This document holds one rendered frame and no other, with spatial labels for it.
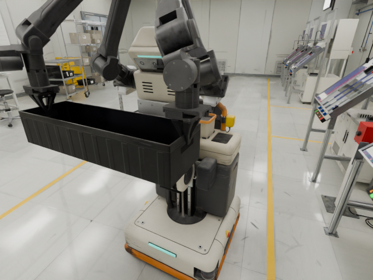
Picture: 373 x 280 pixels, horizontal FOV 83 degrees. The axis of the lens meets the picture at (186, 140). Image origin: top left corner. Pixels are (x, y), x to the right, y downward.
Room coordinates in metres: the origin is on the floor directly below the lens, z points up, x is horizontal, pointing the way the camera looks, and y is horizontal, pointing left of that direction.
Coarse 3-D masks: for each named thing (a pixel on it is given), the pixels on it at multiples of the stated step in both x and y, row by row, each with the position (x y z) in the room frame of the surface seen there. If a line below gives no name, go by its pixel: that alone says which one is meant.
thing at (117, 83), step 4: (120, 64) 0.98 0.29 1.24; (124, 68) 0.99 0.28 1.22; (128, 68) 1.01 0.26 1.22; (120, 72) 0.96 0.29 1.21; (124, 72) 0.98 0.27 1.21; (128, 72) 0.99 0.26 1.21; (120, 76) 0.97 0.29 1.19; (124, 76) 0.98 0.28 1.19; (116, 80) 0.99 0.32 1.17; (120, 80) 0.98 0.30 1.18; (124, 80) 0.98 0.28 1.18; (116, 84) 1.02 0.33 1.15; (120, 84) 1.01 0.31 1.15; (124, 84) 0.99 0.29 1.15; (128, 84) 0.99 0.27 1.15
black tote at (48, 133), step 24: (24, 120) 0.65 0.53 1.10; (48, 120) 0.60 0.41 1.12; (72, 120) 0.80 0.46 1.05; (96, 120) 0.74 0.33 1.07; (120, 120) 0.69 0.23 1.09; (144, 120) 0.64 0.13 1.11; (168, 120) 0.60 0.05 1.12; (48, 144) 0.61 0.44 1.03; (72, 144) 0.56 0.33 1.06; (96, 144) 0.51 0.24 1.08; (120, 144) 0.47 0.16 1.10; (144, 144) 0.44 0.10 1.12; (168, 144) 0.60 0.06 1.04; (192, 144) 0.51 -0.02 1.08; (120, 168) 0.48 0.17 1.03; (144, 168) 0.44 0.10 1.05; (168, 168) 0.41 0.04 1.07
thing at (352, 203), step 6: (360, 144) 1.21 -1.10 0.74; (366, 144) 1.20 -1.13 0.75; (354, 156) 1.21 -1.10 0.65; (360, 156) 1.20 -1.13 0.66; (348, 204) 1.16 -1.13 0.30; (354, 204) 1.14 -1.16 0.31; (360, 204) 1.13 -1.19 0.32; (366, 204) 1.13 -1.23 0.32; (372, 204) 1.13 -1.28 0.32; (366, 210) 1.12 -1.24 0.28; (372, 210) 1.11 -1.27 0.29; (324, 228) 1.21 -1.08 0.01; (330, 234) 1.15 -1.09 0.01; (336, 234) 1.15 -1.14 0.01
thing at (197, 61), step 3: (186, 54) 0.48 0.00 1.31; (189, 54) 0.51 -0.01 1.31; (189, 57) 0.48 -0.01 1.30; (192, 57) 0.50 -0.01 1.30; (195, 57) 0.50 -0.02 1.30; (192, 60) 0.45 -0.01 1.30; (195, 60) 0.47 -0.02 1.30; (198, 60) 0.48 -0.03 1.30; (195, 63) 0.47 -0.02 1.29; (198, 63) 0.48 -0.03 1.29; (198, 66) 0.48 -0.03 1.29; (198, 69) 0.48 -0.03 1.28; (198, 72) 0.48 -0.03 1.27; (198, 75) 0.48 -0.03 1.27; (198, 78) 0.48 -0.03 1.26; (195, 81) 0.47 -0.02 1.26; (198, 81) 0.48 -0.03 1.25
